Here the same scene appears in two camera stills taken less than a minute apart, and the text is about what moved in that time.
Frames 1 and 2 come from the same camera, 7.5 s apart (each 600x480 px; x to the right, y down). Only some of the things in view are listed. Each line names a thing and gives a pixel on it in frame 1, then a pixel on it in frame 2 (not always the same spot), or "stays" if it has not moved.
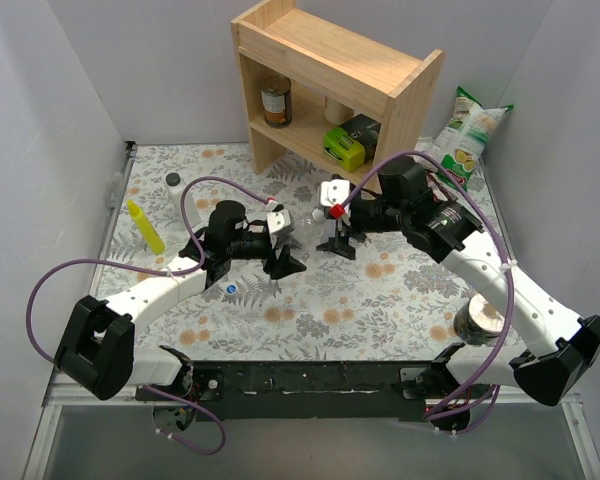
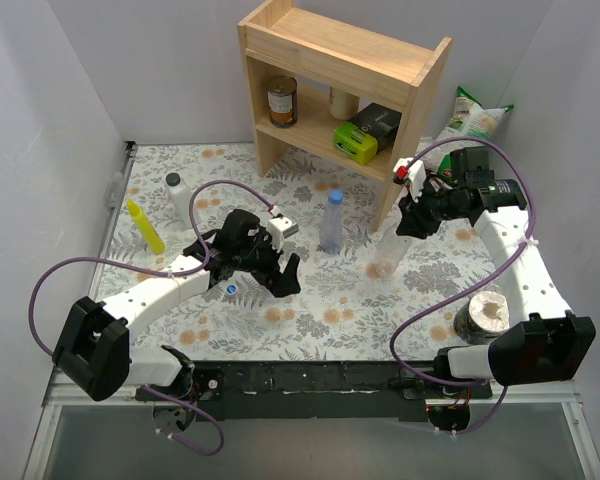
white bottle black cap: x=175 y=185 stays
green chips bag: x=465 y=137 stays
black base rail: x=318 y=391 stays
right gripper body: x=340 y=228 -> x=421 y=209
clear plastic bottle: x=309 y=232 -> x=391 y=249
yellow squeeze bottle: x=149 y=231 stays
